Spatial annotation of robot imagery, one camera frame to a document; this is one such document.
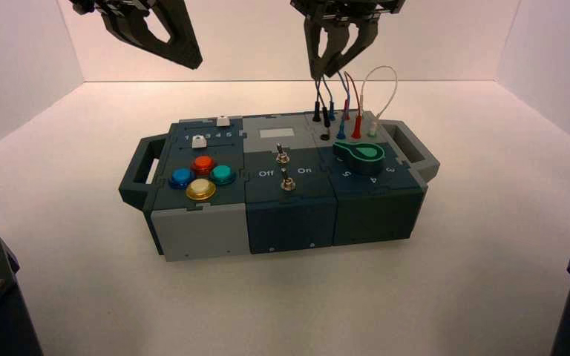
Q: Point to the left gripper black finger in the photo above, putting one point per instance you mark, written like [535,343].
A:
[181,44]

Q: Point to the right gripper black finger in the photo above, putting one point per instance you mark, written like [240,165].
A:
[363,41]
[313,49]

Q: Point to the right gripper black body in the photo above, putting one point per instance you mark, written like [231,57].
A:
[344,9]

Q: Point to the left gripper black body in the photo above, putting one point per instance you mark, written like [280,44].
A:
[113,5]

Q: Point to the white slider knob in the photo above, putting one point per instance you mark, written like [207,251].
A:
[223,121]
[199,142]

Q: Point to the small grey display screen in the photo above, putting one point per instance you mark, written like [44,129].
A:
[276,133]

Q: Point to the black green rotary knob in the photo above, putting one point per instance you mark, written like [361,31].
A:
[361,155]

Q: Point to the red push button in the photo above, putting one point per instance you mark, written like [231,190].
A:
[203,164]

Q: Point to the blue push button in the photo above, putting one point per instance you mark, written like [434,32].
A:
[181,178]

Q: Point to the green push button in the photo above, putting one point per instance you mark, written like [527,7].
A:
[222,174]

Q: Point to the yellow push button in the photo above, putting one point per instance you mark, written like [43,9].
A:
[201,189]

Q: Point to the grey and teal control box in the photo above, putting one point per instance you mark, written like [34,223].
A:
[290,226]

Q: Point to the metal toggle switch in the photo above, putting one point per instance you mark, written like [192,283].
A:
[288,184]
[281,157]

